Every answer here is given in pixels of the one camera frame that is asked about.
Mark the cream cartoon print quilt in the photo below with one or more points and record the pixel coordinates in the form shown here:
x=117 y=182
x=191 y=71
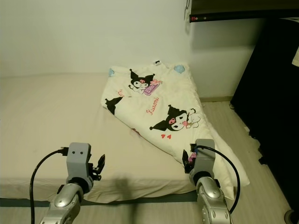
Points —
x=163 y=100

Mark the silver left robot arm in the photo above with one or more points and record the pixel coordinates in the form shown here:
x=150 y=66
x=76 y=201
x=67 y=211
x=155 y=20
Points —
x=67 y=203

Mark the mattress with beige sheet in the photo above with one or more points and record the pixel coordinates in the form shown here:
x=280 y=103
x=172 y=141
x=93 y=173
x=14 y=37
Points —
x=46 y=126

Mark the beige towel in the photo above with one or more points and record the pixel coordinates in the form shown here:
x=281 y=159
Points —
x=295 y=58

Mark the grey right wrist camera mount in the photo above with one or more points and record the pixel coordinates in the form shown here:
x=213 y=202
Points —
x=204 y=158

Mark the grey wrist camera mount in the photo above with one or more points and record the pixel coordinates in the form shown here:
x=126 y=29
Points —
x=204 y=158
x=79 y=161

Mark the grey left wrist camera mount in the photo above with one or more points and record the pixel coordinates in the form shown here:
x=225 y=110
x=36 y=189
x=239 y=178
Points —
x=79 y=161

